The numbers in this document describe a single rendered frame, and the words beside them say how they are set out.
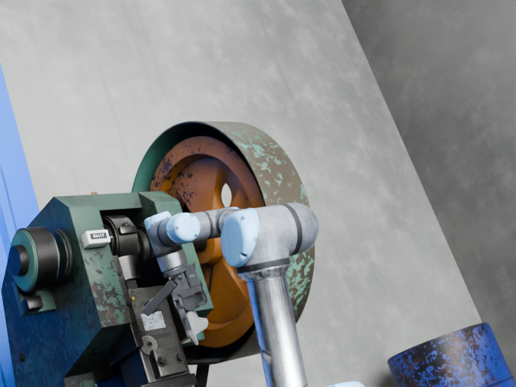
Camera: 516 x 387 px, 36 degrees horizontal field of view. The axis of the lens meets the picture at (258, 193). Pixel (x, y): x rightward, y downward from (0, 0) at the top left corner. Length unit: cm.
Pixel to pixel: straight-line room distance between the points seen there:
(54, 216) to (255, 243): 96
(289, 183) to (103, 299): 68
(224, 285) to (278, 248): 104
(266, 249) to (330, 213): 332
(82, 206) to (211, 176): 52
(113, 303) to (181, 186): 70
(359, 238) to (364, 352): 77
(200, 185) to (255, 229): 113
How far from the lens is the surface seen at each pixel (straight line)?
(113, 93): 444
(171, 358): 234
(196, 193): 277
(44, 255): 231
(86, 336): 233
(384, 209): 533
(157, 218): 210
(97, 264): 231
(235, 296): 264
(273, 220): 166
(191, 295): 212
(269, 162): 247
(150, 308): 214
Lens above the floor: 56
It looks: 18 degrees up
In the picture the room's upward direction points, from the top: 20 degrees counter-clockwise
